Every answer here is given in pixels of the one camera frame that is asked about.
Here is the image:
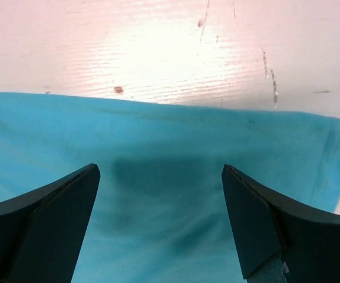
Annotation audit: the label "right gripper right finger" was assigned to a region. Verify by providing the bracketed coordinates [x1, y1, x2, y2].
[222, 165, 340, 282]

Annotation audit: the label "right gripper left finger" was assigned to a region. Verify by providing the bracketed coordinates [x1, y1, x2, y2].
[0, 164, 100, 283]

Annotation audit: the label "teal t shirt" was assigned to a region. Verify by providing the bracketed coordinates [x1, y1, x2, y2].
[0, 93, 340, 282]

